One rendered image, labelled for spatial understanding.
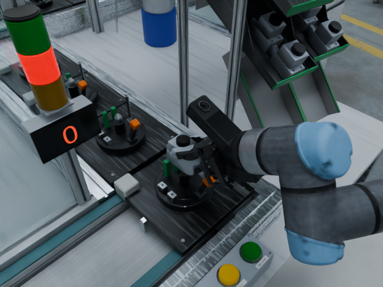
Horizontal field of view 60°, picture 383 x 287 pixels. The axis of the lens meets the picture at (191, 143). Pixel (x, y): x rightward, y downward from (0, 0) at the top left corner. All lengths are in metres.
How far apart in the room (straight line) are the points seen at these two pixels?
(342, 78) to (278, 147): 2.81
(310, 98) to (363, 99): 2.05
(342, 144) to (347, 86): 2.71
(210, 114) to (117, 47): 1.11
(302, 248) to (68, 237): 0.51
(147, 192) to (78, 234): 0.18
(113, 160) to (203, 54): 0.81
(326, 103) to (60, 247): 0.79
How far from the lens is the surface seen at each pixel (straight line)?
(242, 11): 0.72
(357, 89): 3.17
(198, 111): 0.57
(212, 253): 0.73
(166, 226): 0.75
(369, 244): 0.96
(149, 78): 1.39
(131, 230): 0.82
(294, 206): 0.48
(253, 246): 0.73
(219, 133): 0.56
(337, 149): 0.46
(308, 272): 0.86
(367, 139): 1.23
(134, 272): 0.77
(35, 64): 0.55
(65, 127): 0.62
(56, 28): 1.80
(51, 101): 0.59
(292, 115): 0.93
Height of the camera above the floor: 1.60
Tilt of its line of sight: 44 degrees down
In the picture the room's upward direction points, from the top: straight up
